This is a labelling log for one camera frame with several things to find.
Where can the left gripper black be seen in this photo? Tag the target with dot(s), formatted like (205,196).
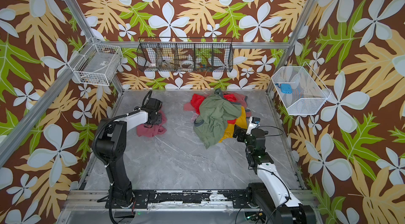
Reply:
(160,118)

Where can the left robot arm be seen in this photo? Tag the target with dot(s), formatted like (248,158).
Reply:
(110,143)

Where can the aluminium frame post left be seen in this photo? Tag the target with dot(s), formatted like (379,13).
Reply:
(90,37)

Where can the white wire basket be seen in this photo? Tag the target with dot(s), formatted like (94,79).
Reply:
(309,91)
(97,64)

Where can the white bowl in basket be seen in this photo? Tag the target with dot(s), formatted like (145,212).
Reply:
(187,64)

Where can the mauve pink cloth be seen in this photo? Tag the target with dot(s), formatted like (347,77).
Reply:
(243,99)

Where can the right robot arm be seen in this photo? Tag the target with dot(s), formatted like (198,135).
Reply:
(277,202)

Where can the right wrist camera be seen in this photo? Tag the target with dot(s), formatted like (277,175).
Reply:
(254,122)

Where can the white wire basket right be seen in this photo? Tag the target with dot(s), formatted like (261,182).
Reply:
(309,91)

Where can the aluminium frame post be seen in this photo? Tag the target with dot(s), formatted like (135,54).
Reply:
(301,22)
(90,37)

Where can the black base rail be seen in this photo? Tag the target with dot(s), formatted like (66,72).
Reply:
(228,198)

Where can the white wire basket left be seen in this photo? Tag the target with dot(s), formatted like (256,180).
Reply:
(97,64)

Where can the olive green cloth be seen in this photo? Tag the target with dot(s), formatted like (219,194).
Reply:
(210,136)

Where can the black wire basket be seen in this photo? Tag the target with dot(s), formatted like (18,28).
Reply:
(165,54)

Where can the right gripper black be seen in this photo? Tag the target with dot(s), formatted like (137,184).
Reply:
(240,132)

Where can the pink ribbed cloth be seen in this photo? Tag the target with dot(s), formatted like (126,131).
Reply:
(151,131)

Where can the red cloth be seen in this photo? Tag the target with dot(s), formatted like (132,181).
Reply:
(215,110)

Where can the yellow cloth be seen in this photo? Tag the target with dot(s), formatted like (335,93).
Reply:
(240,122)

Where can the aluminium frame post right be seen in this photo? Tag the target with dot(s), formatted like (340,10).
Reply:
(301,22)

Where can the blue toy object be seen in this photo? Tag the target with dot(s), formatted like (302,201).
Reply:
(284,88)

